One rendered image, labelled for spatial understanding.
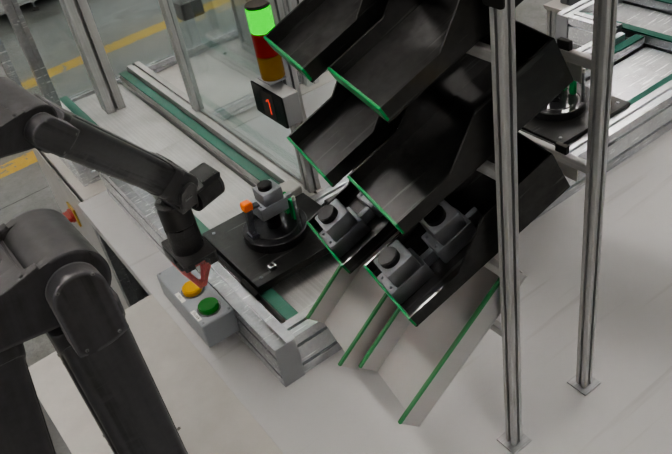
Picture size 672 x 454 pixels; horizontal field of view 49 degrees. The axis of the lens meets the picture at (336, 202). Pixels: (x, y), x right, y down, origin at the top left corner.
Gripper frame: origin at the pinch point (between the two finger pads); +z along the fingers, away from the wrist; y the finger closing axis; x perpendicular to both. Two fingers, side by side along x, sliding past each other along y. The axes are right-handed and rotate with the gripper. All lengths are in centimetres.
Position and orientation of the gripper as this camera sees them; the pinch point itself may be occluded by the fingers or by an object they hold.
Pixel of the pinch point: (202, 283)
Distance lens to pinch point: 142.2
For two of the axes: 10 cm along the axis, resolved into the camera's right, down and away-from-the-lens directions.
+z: 1.7, 7.9, 5.9
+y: -5.8, -4.0, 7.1
